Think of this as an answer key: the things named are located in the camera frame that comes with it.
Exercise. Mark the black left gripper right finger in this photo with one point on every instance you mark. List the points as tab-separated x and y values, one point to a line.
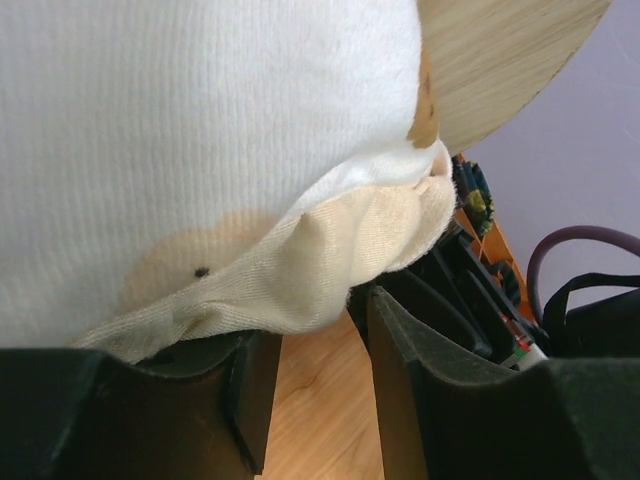
445	413

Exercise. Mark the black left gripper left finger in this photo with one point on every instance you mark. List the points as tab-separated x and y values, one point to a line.
200	409

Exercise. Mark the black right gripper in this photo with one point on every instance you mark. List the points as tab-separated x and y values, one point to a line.
450	291

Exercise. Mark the wooden striped pet bed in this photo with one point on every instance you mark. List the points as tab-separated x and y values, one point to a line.
487	60

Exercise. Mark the large bear print cushion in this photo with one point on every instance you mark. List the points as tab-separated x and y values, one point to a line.
175	170

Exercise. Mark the black orange rolled fabric item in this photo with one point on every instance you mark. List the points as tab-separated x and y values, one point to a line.
508	282

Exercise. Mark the wooden compartment tray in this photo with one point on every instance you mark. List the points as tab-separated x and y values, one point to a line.
491	248

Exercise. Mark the blue yellow rolled fabric item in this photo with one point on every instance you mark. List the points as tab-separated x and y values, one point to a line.
474	195

